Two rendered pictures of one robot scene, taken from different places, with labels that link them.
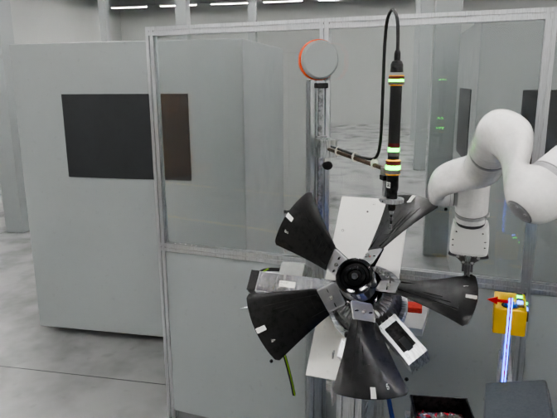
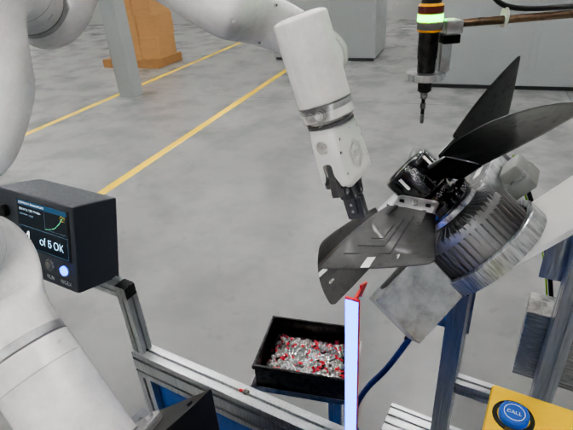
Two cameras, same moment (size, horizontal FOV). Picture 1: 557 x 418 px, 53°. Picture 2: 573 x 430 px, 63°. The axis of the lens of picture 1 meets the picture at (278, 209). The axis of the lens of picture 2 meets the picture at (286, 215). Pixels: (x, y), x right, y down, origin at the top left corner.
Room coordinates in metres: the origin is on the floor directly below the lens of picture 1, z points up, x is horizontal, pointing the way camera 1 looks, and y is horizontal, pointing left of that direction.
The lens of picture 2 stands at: (1.50, -1.23, 1.67)
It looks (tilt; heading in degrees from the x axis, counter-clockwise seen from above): 29 degrees down; 100
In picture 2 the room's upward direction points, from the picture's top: 4 degrees counter-clockwise
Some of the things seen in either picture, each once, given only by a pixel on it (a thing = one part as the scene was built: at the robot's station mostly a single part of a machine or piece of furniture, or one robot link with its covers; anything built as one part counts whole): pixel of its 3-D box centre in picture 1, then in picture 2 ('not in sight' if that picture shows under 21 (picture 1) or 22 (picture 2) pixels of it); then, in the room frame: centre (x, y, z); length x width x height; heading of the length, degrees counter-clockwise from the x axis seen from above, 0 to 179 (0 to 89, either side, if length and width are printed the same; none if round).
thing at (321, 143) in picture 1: (324, 148); not in sight; (2.22, -0.19, 1.54); 0.10 x 0.07 x 0.08; 14
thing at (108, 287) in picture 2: not in sight; (93, 277); (0.90, -0.44, 1.04); 0.24 x 0.03 x 0.03; 159
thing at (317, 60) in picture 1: (317, 60); not in sight; (2.32, -0.16, 1.88); 0.17 x 0.15 x 0.16; 69
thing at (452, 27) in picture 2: (390, 185); (432, 50); (1.63, -0.33, 1.50); 0.09 x 0.07 x 0.10; 14
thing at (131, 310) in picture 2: not in sight; (133, 317); (0.99, -0.48, 0.96); 0.03 x 0.03 x 0.20; 69
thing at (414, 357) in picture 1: (404, 343); (415, 295); (1.63, -0.39, 0.98); 0.20 x 0.16 x 0.20; 159
